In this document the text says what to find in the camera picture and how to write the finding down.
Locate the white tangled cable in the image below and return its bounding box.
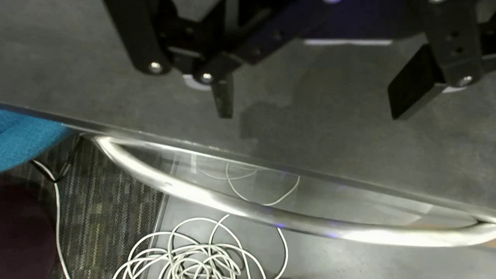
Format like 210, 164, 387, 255
30, 159, 304, 279

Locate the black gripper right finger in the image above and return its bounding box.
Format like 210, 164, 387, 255
387, 0, 496, 120

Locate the blue shell chair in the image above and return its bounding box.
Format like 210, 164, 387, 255
0, 102, 78, 175

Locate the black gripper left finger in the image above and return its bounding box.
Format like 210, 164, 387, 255
103, 0, 332, 119

